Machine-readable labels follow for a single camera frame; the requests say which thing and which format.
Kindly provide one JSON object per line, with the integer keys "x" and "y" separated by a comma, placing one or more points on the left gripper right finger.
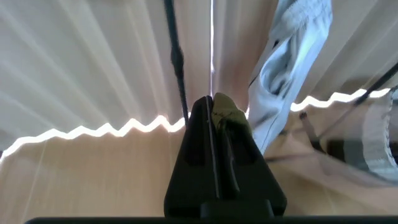
{"x": 255, "y": 183}

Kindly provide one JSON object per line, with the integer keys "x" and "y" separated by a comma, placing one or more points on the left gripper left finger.
{"x": 192, "y": 174}

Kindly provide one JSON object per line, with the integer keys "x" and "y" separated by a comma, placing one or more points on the green garment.
{"x": 230, "y": 109}

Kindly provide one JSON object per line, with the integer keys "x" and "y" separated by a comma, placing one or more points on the pale grey shorts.
{"x": 292, "y": 62}

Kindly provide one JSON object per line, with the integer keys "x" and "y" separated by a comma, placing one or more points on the black clothes rack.
{"x": 177, "y": 59}

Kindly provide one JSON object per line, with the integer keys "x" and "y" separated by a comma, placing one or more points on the white laundry basket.
{"x": 376, "y": 146}

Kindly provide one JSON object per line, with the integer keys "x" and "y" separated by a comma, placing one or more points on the beige curtain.
{"x": 77, "y": 62}

